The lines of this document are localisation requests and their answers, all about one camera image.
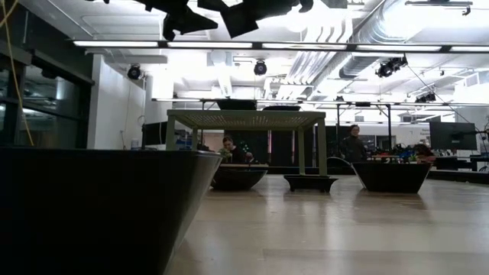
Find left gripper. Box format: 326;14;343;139
133;0;219;42

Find black background frame posts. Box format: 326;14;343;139
335;102;393;166

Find black rounded chair back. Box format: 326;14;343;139
327;156;353;169

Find mint green perforated shelf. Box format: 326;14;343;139
166;109;329;181

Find black framed glass partition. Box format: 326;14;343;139
0;0;96;150

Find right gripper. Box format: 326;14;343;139
196;0;315;39

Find small black dish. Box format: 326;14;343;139
283;174;339;193

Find yellow cable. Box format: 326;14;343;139
0;0;35;148

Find black overhead frame beam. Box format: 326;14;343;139
151;97;489;108

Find black square dish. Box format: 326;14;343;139
351;162;433;194

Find black oval bowl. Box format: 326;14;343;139
211;167;269;192

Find black computer monitor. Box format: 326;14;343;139
141;121;168;147
429;121;478;151

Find black desk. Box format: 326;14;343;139
435;154;489;172

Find person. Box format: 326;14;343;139
413;143;437;164
218;135;254;165
341;124;368;164

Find black round glossy bowl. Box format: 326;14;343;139
263;105;303;112

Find black square bowl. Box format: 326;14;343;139
0;147;223;275

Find overhead LED light bar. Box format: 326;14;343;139
72;40;489;53

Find silver ventilation duct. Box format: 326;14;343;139
338;0;406;80

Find black glossy deep bowl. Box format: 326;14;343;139
215;99;258;112

